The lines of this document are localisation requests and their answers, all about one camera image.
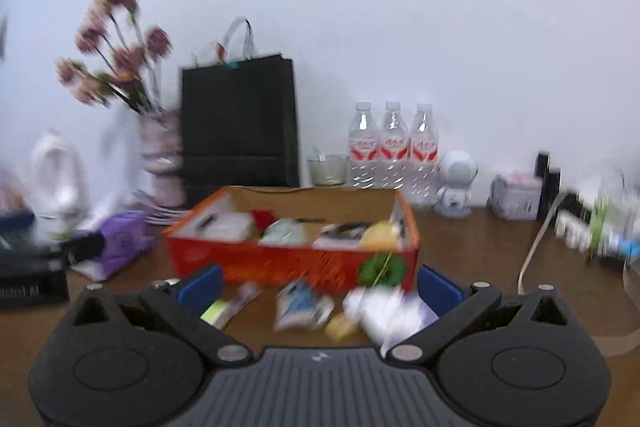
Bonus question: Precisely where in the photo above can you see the green white sachet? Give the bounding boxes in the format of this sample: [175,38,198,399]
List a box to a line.
[200,283,262,331]

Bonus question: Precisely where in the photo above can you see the white tissue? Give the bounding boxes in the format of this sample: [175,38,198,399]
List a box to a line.
[343,286,438,358]

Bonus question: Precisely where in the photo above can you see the translucent plastic box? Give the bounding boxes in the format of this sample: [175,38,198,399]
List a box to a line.
[169,194,254,243]

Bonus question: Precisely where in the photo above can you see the small yellow packet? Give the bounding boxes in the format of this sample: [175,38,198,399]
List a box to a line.
[324,313,359,343]

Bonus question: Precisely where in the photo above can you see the blue snack packet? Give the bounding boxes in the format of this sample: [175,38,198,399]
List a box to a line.
[274,279,335,331]

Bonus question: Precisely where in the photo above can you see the red fabric rose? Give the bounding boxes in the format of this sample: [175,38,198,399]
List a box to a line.
[250,209,278,237]

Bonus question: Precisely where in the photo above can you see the white detergent jug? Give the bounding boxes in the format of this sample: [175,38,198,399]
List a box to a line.
[29,130,89,239]

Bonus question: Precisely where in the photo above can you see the purple tissue pack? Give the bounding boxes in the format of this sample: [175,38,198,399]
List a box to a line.
[72,210,155,283]

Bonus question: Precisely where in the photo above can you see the small floral tin box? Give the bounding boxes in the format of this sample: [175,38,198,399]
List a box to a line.
[487,173,542,221]

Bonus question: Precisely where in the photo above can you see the white astronaut speaker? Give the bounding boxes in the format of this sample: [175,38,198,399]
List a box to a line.
[434,150,478,219]

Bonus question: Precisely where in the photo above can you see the red orange cardboard box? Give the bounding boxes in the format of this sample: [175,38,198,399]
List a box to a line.
[164,186,420,291]

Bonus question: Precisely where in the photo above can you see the right water bottle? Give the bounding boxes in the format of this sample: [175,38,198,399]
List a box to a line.
[409,103,439,207]

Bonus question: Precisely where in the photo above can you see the water bottle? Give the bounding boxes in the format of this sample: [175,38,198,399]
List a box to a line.
[378,101,409,190]
[348,102,378,188]
[409,103,439,207]

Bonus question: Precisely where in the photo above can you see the green small bottle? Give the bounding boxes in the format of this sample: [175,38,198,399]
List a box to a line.
[589,196,611,257]

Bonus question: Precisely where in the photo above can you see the middle water bottle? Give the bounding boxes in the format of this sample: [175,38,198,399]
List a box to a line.
[378,101,409,190]

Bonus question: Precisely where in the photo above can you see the white power strip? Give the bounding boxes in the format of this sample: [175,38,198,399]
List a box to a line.
[554,210,639,261]

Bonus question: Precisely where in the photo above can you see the glass cup with straw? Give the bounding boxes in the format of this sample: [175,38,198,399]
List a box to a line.
[307,146,347,186]

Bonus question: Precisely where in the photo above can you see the left water bottle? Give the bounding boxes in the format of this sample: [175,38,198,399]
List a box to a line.
[348,102,378,188]

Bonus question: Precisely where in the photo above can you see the black paper shopping bag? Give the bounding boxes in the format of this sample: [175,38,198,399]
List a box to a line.
[180,17,300,207]

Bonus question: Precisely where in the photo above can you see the dried pink flowers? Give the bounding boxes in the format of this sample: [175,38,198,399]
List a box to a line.
[55,0,172,115]

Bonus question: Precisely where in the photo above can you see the white flat cable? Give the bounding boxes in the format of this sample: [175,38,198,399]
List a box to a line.
[516,190,640,356]

